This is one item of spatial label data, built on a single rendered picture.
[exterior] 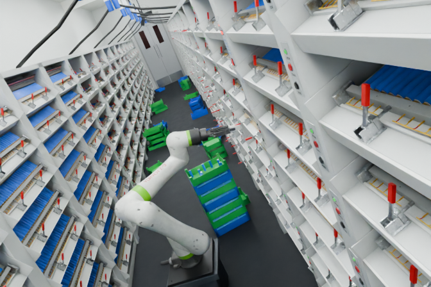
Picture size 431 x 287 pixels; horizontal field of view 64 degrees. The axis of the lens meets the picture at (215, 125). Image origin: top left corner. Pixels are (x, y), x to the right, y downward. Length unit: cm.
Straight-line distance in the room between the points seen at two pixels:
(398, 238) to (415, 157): 21
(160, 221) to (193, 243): 27
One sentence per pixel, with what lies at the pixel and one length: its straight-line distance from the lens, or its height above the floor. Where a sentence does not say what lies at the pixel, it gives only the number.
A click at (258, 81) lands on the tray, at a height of 131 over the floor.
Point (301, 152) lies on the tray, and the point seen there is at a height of 113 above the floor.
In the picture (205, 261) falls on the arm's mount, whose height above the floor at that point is 30.
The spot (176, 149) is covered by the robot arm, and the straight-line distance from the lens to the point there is 194.
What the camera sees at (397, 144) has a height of 131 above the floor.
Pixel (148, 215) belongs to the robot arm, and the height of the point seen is 86.
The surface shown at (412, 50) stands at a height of 148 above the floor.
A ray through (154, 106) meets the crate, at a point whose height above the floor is 17.
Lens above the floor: 159
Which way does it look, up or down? 17 degrees down
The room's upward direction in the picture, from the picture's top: 23 degrees counter-clockwise
